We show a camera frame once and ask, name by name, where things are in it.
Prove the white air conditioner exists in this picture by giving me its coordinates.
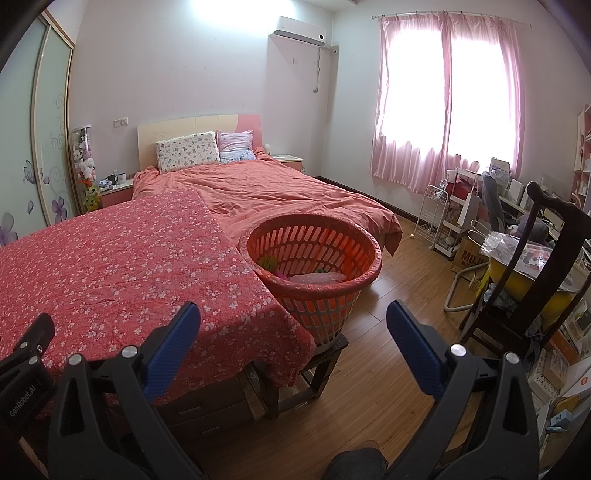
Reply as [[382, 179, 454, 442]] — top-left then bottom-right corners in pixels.
[[269, 16, 328, 47]]

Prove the bed with pink sheet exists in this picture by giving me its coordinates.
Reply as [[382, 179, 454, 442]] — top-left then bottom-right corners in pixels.
[[131, 152, 403, 257]]

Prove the brown drawer cabinet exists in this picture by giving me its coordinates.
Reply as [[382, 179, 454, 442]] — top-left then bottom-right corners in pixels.
[[157, 367, 259, 446]]

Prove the clear plush toy tube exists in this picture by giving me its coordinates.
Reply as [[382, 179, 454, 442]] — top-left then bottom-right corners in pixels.
[[69, 126, 102, 213]]

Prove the pink and white nightstand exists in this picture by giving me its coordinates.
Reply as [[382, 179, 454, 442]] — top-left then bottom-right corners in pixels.
[[98, 178, 136, 208], [272, 154, 305, 174]]

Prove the yellow plastic basin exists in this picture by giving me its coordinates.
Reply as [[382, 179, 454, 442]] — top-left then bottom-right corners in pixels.
[[482, 256, 583, 319]]

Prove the white cardboard box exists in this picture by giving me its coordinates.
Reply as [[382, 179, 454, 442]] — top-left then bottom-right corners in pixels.
[[556, 355, 591, 400]]

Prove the white metal tube frame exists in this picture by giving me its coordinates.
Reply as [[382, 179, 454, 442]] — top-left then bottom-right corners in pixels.
[[443, 219, 486, 315]]

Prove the pink striped pillow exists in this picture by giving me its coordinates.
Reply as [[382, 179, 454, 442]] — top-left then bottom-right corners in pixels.
[[215, 130, 256, 163]]

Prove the beige and pink headboard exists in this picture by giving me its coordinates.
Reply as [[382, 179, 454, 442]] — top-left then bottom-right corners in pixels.
[[137, 114, 264, 169]]

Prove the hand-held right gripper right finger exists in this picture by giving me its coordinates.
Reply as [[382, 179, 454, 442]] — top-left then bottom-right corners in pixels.
[[385, 300, 541, 480]]

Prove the person's dark trouser leg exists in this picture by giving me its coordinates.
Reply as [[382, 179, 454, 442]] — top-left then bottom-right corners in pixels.
[[321, 447, 389, 480]]

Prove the white shelf cart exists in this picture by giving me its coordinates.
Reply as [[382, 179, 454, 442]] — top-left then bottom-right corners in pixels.
[[434, 168, 485, 259]]

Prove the red floral blanket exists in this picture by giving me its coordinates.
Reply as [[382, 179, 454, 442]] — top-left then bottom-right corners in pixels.
[[0, 187, 317, 407]]

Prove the orange laundry basket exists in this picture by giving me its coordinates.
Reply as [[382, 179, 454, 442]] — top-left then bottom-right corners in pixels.
[[239, 213, 384, 348]]

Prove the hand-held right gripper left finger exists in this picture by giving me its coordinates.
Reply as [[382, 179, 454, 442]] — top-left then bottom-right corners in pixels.
[[46, 301, 206, 480]]

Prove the white floral pillow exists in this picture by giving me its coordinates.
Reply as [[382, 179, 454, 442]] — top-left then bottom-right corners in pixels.
[[154, 131, 221, 174]]

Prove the flower print sliding wardrobe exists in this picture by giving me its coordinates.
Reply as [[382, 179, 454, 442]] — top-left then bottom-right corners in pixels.
[[0, 11, 77, 247]]

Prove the white air conditioner pipe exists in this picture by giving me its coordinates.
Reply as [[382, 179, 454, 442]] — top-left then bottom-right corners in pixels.
[[314, 45, 339, 93]]

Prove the grey office chair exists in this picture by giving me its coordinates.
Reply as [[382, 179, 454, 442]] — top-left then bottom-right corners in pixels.
[[482, 174, 550, 241]]

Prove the brown paper bag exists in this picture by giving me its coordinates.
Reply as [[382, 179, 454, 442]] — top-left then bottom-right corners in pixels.
[[450, 233, 490, 275]]

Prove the clear plastic package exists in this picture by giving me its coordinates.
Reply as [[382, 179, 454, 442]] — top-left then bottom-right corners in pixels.
[[480, 231, 555, 278]]

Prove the dark wooden chair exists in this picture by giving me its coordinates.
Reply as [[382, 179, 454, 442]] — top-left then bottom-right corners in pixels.
[[457, 181, 591, 361]]

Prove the white curtain rod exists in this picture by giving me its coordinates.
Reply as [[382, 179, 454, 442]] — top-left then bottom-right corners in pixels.
[[372, 13, 532, 24]]

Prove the clear grey plastic bag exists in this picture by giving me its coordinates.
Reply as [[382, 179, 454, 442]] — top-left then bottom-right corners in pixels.
[[277, 271, 347, 285]]

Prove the pink curtain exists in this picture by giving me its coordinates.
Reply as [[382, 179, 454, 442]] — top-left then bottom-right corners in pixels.
[[370, 11, 525, 195]]

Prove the dark wooden stool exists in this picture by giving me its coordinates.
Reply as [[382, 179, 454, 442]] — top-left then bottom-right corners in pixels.
[[252, 332, 349, 418]]

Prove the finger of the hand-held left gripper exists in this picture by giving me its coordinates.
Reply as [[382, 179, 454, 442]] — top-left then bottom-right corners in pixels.
[[0, 313, 61, 439]]

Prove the white wire rack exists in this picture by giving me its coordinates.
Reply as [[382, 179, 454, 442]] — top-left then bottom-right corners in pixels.
[[414, 185, 451, 250]]

